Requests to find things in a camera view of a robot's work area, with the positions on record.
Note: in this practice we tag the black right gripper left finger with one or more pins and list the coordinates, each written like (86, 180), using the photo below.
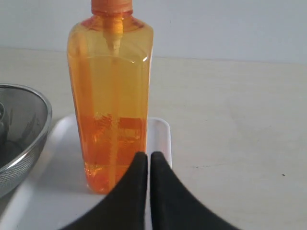
(124, 207)

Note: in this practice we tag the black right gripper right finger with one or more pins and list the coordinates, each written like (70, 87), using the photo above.
(173, 206)

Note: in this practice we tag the orange dish soap pump bottle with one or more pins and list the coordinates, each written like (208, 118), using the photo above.
(109, 57)

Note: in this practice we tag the white plastic tray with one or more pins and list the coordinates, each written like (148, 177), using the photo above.
(56, 193)

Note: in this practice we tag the metal mesh strainer basket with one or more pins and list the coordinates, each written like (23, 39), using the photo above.
(25, 120)

